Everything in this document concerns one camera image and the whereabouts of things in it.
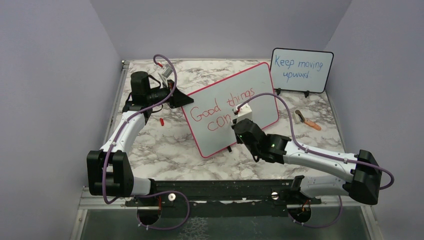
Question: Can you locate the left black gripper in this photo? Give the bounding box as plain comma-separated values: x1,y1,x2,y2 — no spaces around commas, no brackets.
147,79,194,109

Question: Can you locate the red framed whiteboard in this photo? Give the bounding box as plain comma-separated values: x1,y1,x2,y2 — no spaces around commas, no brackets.
182,62,279,158

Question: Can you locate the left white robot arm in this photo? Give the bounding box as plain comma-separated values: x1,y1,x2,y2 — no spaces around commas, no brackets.
86,71,194,206

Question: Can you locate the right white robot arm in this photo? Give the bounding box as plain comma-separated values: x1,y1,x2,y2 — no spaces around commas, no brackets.
232,119,383,205

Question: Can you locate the black framed whiteboard with writing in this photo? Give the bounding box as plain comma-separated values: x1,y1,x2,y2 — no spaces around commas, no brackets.
270,47,334,95

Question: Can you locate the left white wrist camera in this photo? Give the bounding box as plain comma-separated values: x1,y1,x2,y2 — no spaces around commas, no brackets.
159,64,174,83

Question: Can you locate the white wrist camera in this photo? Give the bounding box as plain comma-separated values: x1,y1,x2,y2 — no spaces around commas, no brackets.
159,64,174,83
232,103,253,125

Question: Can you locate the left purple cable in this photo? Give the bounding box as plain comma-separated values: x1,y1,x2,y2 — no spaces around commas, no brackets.
101,54,191,232

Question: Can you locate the purple cable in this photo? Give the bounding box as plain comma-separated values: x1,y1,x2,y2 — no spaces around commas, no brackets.
101,54,191,232
233,92,395,229

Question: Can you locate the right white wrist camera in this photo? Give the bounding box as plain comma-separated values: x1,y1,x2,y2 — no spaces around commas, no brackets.
232,103,253,125

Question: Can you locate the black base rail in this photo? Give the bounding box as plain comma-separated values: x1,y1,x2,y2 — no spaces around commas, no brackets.
125,179,339,218

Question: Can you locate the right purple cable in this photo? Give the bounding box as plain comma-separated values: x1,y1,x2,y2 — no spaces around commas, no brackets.
233,92,395,229

